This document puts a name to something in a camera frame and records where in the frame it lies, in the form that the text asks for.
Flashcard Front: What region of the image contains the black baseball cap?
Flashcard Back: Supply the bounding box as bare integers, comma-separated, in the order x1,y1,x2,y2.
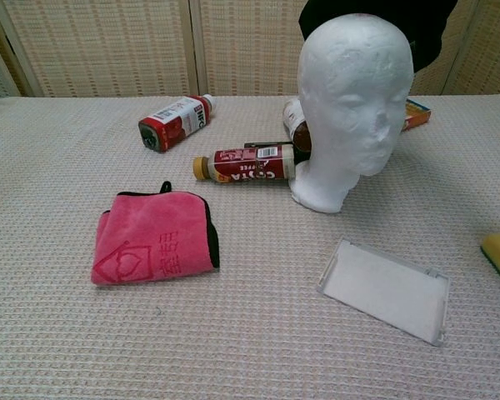
297,0,471,74

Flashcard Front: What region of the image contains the white foam mannequin head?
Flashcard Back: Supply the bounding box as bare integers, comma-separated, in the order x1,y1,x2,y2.
290,12,415,214

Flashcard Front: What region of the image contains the Costa coffee bottle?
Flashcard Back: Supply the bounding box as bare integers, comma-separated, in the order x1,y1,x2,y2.
192,143,297,183

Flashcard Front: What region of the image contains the brown drink bottle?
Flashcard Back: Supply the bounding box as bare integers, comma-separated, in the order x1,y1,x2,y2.
282,98,313,153

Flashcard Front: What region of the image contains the red NFC juice bottle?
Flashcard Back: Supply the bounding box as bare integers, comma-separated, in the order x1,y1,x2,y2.
137,93,215,153

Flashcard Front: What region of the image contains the pink folded towel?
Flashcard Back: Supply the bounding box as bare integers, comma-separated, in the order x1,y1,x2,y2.
91,181,221,287

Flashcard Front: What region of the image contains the beige woven table cloth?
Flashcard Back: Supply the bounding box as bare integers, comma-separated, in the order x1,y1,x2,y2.
0,93,500,400

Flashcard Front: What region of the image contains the clear plastic lid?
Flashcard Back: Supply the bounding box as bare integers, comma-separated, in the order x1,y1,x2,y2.
317,237,450,348

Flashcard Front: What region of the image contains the orange yellow box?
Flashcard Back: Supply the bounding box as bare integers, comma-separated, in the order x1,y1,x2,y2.
402,97,433,132

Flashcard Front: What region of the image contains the woven folding screen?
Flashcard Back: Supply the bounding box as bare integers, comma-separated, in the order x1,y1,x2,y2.
0,0,500,100

